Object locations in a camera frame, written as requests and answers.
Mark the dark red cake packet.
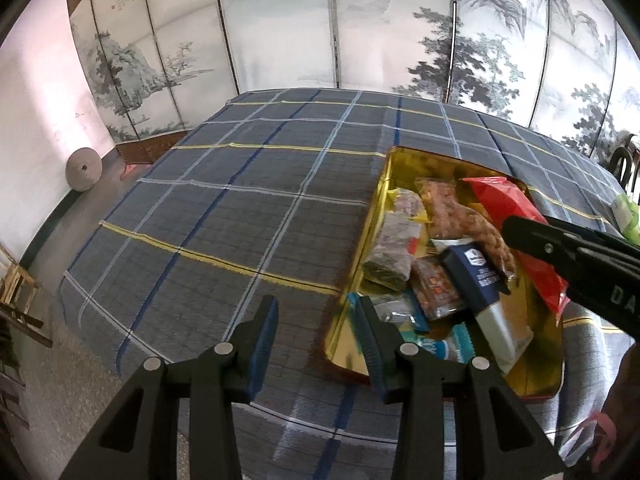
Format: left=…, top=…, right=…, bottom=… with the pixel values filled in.
left=409, top=257, right=463, bottom=321

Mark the navy cracker box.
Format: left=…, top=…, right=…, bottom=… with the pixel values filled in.
left=438, top=243, right=534, bottom=375

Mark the red snack packet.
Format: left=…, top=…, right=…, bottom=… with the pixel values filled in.
left=463, top=177, right=568, bottom=322

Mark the clear blue-ended candy packet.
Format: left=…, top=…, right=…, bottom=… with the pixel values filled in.
left=368, top=292, right=430, bottom=334

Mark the person's right hand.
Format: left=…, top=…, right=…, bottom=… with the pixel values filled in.
left=590, top=344, right=640, bottom=479

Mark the green tissue pack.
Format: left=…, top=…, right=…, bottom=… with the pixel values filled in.
left=611, top=194, right=640, bottom=246

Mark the teal candy packet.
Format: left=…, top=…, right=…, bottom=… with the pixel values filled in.
left=400, top=323, right=476, bottom=364

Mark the grey dark snack packet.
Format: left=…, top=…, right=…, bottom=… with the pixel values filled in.
left=362, top=211, right=422, bottom=292

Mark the dark wooden chair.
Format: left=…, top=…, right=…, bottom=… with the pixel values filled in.
left=606, top=130, right=640, bottom=198

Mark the gold metal tray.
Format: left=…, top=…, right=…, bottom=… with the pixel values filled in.
left=324, top=146, right=564, bottom=402

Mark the pink meat snack packet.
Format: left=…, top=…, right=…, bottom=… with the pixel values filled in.
left=390, top=188, right=428, bottom=223

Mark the clear bag of nuts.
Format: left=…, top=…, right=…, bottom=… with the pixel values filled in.
left=416, top=177, right=516, bottom=278

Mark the grey plaid tablecloth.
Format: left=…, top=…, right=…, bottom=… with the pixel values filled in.
left=58, top=89, right=620, bottom=479

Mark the wooden stool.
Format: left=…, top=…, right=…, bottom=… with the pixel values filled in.
left=1, top=245, right=53, bottom=349

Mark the round stone disc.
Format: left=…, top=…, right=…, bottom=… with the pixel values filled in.
left=65, top=148, right=103, bottom=192

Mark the painted folding screen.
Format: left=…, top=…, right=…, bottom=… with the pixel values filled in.
left=66, top=0, right=639, bottom=162

